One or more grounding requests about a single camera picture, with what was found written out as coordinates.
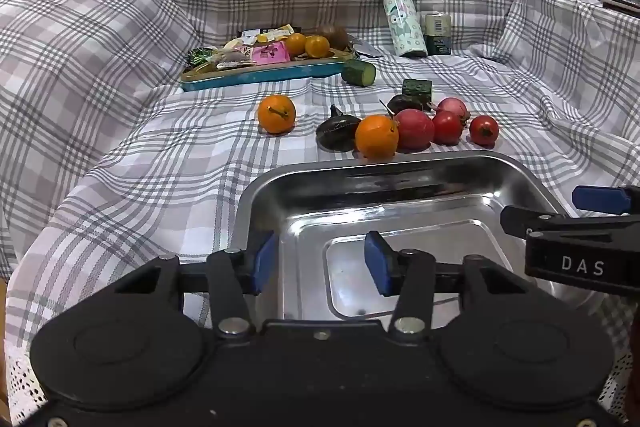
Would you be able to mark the orange with stem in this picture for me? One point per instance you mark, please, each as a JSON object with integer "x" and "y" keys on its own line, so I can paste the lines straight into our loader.
{"x": 275, "y": 114}

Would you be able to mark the white cartoon water bottle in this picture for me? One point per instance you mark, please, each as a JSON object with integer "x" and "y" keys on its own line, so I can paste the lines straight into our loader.
{"x": 404, "y": 24}

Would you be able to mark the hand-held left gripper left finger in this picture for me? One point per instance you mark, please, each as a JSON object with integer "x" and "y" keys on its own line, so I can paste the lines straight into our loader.
{"x": 262, "y": 263}

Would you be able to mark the green cucumber piece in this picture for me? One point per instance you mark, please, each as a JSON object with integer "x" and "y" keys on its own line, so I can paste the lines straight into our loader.
{"x": 359, "y": 72}
{"x": 417, "y": 89}

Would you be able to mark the brown snack packet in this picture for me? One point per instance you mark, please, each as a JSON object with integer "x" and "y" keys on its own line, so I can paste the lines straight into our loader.
{"x": 235, "y": 62}

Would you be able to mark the blue snack tray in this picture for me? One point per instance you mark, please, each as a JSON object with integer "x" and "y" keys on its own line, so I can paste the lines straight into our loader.
{"x": 260, "y": 74}

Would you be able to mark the brown round fruit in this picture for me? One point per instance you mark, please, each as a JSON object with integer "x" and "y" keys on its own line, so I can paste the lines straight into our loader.
{"x": 335, "y": 36}

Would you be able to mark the small pinkish red fruit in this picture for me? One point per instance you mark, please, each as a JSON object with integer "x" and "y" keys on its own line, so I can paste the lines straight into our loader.
{"x": 455, "y": 106}

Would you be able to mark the shiny metal tray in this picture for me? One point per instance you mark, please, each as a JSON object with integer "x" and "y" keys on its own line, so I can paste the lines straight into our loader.
{"x": 310, "y": 202}

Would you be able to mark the green drink can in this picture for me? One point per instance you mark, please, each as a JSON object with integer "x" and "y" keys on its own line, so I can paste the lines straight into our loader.
{"x": 438, "y": 34}

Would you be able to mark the green snack packet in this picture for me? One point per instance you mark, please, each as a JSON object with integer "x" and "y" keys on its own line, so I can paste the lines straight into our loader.
{"x": 200, "y": 56}

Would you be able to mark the small orange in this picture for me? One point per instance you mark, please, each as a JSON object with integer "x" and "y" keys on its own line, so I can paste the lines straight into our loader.
{"x": 317, "y": 47}
{"x": 295, "y": 44}

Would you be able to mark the cream snack packet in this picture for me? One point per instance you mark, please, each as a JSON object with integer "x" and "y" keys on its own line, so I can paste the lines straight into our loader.
{"x": 240, "y": 42}

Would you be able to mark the yellow white snack packet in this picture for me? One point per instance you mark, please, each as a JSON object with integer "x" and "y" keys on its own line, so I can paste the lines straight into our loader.
{"x": 280, "y": 33}

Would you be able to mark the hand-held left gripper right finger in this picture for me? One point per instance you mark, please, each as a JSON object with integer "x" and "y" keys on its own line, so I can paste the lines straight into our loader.
{"x": 377, "y": 263}

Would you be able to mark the silver foil packet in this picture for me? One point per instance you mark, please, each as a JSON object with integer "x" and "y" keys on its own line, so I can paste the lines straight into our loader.
{"x": 367, "y": 49}

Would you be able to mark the plain orange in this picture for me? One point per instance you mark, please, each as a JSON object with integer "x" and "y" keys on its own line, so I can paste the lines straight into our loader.
{"x": 376, "y": 137}

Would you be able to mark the dark flat book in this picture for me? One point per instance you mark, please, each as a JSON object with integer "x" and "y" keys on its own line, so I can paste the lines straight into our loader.
{"x": 620, "y": 2}

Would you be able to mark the grey plaid blanket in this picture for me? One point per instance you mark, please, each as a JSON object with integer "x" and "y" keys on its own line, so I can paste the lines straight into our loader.
{"x": 150, "y": 157}

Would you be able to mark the red tomato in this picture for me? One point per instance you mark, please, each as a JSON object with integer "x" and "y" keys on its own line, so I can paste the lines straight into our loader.
{"x": 446, "y": 128}
{"x": 484, "y": 130}

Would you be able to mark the white lace cloth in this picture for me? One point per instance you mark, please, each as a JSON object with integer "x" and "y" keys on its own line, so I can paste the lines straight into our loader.
{"x": 20, "y": 382}

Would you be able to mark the pink snack packet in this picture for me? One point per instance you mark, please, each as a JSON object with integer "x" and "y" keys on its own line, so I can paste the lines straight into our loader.
{"x": 270, "y": 53}

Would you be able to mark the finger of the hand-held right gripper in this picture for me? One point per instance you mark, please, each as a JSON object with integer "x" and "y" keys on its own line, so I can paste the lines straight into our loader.
{"x": 525, "y": 219}
{"x": 600, "y": 199}

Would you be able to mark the large red apple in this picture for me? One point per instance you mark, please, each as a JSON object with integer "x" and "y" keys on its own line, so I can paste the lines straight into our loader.
{"x": 414, "y": 129}

